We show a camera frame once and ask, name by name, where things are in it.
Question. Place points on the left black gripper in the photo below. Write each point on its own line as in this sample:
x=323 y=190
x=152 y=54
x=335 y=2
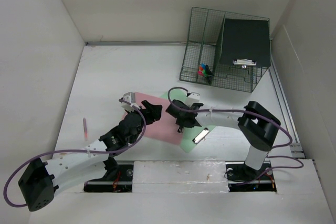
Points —
x=152 y=112

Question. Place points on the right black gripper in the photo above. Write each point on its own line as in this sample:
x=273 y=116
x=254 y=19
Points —
x=179 y=122

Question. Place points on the pink clipboard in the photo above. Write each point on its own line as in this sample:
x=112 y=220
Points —
x=165 y=129

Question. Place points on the black clipboard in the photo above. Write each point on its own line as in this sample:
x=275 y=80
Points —
x=245 y=40

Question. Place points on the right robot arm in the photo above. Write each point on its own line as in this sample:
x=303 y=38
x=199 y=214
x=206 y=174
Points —
x=257 y=124

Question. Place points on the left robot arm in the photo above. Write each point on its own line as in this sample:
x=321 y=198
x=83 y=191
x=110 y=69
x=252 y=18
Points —
x=42 y=181

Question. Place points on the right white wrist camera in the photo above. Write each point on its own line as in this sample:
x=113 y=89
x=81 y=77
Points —
x=192 y=98

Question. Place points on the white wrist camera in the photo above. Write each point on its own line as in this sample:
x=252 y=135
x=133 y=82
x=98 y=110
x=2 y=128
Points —
x=128 y=101
x=192 y=98

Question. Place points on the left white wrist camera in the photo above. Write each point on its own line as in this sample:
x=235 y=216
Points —
x=128 y=101

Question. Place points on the pink pen on wall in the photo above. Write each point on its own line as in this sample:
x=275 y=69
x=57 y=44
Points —
x=85 y=128

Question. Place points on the green wire desk organizer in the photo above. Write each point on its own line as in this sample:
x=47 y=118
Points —
x=202 y=40

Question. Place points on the metal rail bracket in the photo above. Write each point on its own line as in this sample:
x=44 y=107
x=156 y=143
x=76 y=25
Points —
x=297 y=151

